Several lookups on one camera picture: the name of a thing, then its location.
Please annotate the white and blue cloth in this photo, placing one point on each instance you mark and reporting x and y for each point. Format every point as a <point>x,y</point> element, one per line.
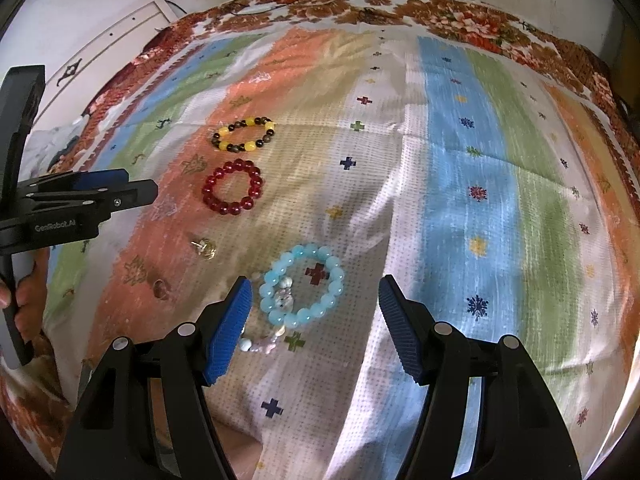
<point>50,145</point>

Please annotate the white cabinet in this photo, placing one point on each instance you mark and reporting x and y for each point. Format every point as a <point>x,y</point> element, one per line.
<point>100,35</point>

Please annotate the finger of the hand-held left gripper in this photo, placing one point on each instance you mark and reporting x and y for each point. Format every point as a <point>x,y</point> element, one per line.
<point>135,194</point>
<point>100,176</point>

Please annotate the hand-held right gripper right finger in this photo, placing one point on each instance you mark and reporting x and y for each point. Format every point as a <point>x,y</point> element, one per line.
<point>400,325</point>

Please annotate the striped patterned cloth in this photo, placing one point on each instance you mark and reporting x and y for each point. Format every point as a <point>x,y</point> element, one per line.
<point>400,210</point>

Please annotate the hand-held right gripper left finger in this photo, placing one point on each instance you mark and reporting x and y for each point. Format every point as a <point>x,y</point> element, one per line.
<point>230,335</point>

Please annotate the person's left hand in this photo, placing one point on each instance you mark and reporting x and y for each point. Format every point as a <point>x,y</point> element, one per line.
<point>32,295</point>

